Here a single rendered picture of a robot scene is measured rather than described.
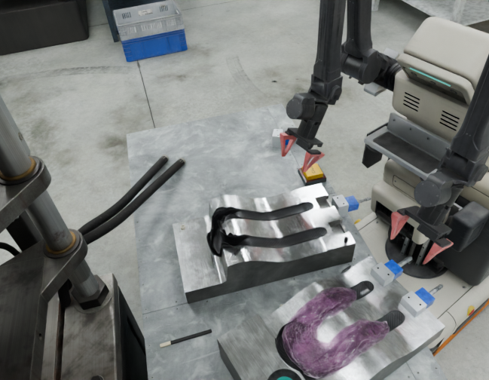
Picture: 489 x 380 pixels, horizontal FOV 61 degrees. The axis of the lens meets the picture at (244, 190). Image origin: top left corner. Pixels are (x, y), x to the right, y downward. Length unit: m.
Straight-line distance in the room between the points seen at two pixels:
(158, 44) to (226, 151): 2.70
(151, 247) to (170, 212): 0.15
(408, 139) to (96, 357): 1.08
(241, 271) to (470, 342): 1.33
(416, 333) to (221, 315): 0.50
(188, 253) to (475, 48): 0.91
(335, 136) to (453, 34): 1.96
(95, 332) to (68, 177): 1.91
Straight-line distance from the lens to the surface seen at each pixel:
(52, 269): 1.12
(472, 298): 2.00
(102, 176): 2.97
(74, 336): 1.30
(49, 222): 1.06
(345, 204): 1.38
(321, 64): 1.18
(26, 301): 1.09
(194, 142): 1.73
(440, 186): 0.96
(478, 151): 0.98
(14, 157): 0.95
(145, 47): 4.25
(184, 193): 1.51
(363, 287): 1.20
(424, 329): 1.17
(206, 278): 1.19
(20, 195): 0.95
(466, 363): 2.17
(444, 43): 1.19
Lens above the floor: 1.85
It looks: 44 degrees down
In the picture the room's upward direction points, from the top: 5 degrees counter-clockwise
